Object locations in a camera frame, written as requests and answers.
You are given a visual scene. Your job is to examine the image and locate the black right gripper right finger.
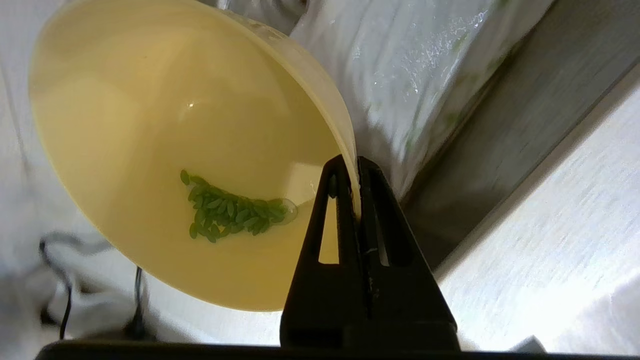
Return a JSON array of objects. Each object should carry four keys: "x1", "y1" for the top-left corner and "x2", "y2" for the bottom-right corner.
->
[{"x1": 356, "y1": 156, "x2": 461, "y2": 351}]

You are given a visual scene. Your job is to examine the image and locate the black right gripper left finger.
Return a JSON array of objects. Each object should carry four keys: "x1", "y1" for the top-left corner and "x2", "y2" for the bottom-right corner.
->
[{"x1": 279, "y1": 154, "x2": 371, "y2": 351}]

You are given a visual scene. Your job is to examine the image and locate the chopped green vegetable bits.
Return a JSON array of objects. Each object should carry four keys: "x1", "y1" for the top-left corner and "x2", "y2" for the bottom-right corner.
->
[{"x1": 180, "y1": 169, "x2": 299, "y2": 244}]

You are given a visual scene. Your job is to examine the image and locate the yellow bowl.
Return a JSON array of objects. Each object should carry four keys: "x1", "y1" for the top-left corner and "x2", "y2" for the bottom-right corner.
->
[{"x1": 28, "y1": 0, "x2": 362, "y2": 313}]

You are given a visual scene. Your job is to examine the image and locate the stainless steel sink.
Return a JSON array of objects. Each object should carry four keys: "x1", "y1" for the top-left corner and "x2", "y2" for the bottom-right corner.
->
[{"x1": 400, "y1": 0, "x2": 640, "y2": 273}]

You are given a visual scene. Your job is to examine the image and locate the white cloth in sink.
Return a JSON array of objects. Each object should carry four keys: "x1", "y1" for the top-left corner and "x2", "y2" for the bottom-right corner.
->
[{"x1": 290, "y1": 0, "x2": 556, "y2": 198}]

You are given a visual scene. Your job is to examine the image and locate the black power cord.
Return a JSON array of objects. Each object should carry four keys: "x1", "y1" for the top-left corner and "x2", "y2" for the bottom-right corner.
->
[{"x1": 39, "y1": 231, "x2": 148, "y2": 341}]

